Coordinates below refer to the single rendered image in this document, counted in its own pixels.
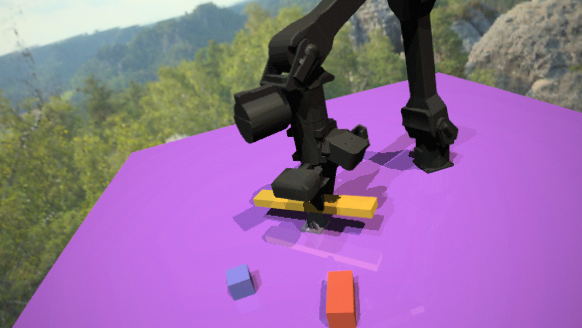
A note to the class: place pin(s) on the orange rectangular block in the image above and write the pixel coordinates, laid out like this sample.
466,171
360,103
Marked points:
340,302

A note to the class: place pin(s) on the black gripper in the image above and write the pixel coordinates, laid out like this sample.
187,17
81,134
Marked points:
312,179

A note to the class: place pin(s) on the blue cube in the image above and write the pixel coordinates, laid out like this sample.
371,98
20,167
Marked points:
240,282

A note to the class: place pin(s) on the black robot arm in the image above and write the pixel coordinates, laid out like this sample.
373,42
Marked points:
300,50

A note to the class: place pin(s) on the yellow bar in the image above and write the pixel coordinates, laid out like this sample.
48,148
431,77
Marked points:
353,206

